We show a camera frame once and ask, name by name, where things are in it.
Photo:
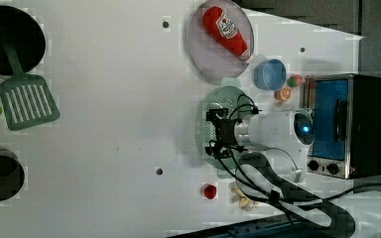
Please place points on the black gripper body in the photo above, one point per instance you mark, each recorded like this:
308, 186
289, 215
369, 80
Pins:
224, 142

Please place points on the green plastic strainer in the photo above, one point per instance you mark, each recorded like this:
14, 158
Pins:
231, 102

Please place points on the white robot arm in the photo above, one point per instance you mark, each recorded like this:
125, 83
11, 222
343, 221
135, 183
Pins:
270, 155

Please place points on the red toy tomato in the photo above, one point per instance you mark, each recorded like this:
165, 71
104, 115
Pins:
210, 191

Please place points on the peeled toy banana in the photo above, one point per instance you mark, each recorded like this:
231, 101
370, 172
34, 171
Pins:
243, 201

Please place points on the toy orange slice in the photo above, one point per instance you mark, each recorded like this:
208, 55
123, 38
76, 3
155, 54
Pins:
283, 94

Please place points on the grey round plate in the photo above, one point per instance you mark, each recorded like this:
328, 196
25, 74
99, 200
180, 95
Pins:
212, 59

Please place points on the blue bowl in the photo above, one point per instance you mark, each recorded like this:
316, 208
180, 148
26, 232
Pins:
270, 75

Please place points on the toy strawberry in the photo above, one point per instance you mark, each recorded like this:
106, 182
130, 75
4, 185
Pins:
295, 80

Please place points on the red ketchup bottle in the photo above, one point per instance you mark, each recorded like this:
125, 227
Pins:
223, 29

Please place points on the black toaster oven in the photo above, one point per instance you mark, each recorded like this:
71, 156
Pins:
346, 110

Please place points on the green slotted spatula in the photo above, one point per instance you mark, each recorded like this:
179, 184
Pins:
26, 98

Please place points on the black frying pan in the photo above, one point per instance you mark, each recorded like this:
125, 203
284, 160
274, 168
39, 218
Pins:
26, 36

